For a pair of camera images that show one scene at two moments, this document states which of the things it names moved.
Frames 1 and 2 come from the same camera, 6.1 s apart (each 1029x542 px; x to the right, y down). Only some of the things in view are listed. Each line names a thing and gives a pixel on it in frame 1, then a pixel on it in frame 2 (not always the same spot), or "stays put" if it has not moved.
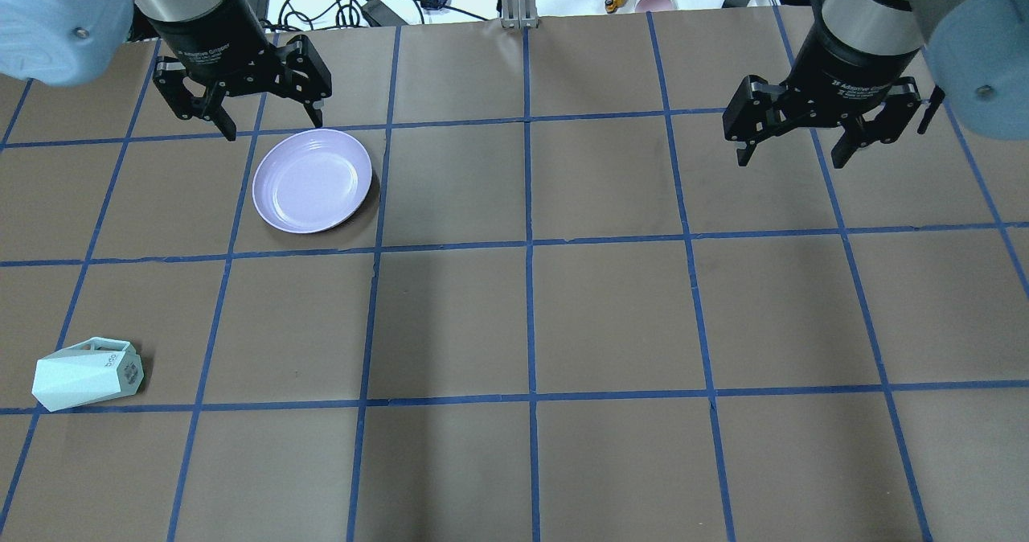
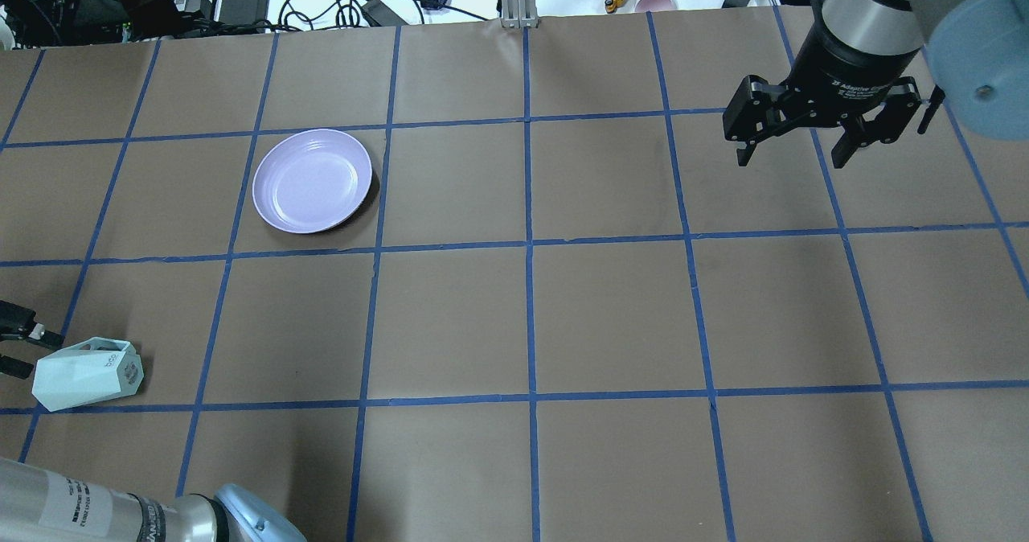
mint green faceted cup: [93, 370] stays put
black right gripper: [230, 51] to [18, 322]
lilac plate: [310, 179] stays put
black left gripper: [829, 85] stays put
